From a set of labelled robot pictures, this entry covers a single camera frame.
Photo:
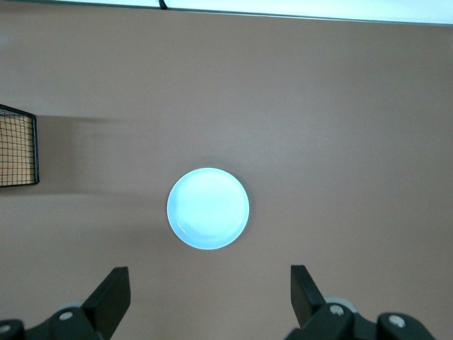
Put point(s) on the light blue round plate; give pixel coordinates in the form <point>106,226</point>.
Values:
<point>208,209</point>

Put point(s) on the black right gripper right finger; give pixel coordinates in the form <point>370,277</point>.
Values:
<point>308,301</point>

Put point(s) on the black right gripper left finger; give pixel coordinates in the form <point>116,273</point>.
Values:
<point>106,301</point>

